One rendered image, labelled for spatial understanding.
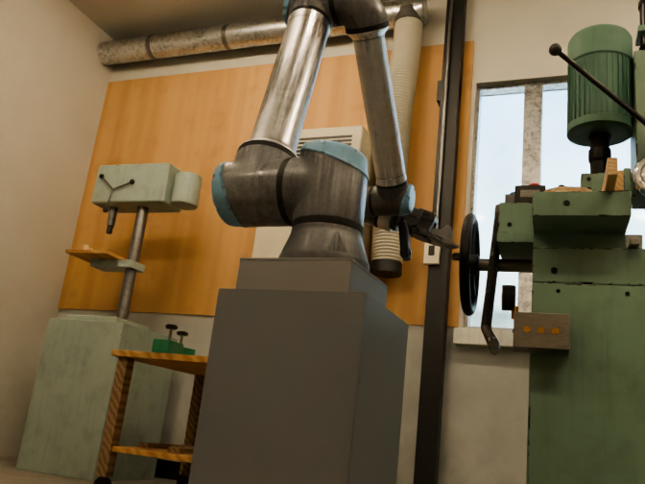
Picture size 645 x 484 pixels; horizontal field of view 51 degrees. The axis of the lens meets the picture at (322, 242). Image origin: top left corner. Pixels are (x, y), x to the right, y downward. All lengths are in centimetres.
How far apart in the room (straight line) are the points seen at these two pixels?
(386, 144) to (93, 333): 194
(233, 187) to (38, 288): 291
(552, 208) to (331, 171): 54
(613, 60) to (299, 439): 139
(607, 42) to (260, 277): 125
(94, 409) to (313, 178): 215
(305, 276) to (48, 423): 234
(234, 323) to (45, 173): 315
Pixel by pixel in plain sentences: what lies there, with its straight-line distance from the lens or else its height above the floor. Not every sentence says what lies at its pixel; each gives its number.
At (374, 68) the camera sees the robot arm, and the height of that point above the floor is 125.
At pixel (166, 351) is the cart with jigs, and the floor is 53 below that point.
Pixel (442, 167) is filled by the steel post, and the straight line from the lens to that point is 342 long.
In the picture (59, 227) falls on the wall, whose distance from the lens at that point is 439.
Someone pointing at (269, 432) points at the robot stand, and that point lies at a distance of 122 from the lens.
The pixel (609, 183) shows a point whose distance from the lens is 161.
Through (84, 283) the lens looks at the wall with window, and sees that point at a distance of 430.
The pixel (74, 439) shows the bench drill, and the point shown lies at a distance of 335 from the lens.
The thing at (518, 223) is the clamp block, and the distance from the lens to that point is 187.
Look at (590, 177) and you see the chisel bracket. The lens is 198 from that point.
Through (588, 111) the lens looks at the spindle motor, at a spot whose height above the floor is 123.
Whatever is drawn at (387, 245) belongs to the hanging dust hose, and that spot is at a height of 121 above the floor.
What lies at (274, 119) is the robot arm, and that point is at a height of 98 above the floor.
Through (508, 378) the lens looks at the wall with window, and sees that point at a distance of 318.
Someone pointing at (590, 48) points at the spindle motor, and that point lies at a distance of 211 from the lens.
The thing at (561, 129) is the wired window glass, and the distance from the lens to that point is 359.
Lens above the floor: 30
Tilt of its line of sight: 16 degrees up
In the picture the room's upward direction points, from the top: 7 degrees clockwise
